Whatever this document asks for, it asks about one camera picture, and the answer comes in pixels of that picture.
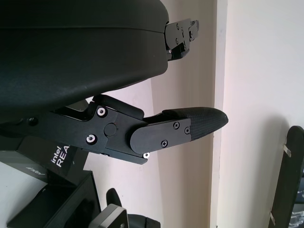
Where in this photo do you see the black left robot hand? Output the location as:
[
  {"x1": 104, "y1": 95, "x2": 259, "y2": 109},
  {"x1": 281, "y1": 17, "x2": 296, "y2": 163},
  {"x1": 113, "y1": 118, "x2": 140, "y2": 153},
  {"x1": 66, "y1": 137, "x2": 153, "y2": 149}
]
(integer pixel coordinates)
[{"x1": 0, "y1": 0, "x2": 229, "y2": 165}]

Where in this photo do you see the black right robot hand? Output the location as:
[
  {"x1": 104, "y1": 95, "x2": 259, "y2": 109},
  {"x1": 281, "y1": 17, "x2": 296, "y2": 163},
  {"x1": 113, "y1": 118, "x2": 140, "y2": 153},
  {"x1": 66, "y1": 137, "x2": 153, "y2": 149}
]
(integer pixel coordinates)
[{"x1": 105, "y1": 188, "x2": 162, "y2": 228}]

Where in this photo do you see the silver RealSense camera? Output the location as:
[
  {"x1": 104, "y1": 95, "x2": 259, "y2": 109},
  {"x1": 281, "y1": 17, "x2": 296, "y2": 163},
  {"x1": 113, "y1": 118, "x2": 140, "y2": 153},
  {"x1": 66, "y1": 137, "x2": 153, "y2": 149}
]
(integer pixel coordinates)
[{"x1": 88, "y1": 205, "x2": 128, "y2": 228}]

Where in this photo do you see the black RealSense box lid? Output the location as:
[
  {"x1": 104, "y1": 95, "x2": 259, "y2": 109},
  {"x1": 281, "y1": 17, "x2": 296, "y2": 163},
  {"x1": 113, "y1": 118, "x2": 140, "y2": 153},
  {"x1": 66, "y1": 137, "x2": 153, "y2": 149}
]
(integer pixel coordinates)
[{"x1": 0, "y1": 136, "x2": 89, "y2": 185}]

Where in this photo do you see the black camera box base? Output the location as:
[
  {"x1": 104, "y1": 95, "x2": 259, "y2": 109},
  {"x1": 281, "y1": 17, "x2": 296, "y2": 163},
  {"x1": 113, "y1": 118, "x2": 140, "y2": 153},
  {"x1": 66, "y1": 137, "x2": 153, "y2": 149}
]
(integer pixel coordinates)
[{"x1": 6, "y1": 171, "x2": 103, "y2": 228}]

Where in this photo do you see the black frame with metal clips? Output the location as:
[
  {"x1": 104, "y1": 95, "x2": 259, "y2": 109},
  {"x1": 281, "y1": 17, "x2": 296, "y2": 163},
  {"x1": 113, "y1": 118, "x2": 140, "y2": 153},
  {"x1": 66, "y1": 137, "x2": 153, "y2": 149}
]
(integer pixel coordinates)
[{"x1": 267, "y1": 125, "x2": 304, "y2": 228}]

